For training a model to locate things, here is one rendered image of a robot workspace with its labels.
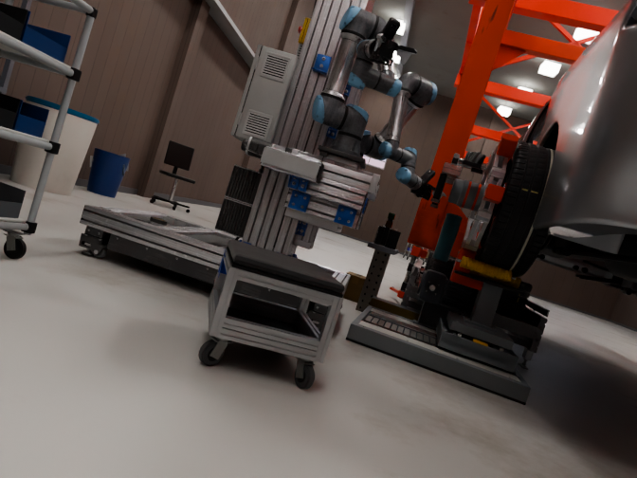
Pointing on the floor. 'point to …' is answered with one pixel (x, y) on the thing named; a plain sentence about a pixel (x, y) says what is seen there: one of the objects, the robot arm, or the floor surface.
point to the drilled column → (373, 279)
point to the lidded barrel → (32, 157)
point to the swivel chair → (175, 156)
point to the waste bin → (106, 172)
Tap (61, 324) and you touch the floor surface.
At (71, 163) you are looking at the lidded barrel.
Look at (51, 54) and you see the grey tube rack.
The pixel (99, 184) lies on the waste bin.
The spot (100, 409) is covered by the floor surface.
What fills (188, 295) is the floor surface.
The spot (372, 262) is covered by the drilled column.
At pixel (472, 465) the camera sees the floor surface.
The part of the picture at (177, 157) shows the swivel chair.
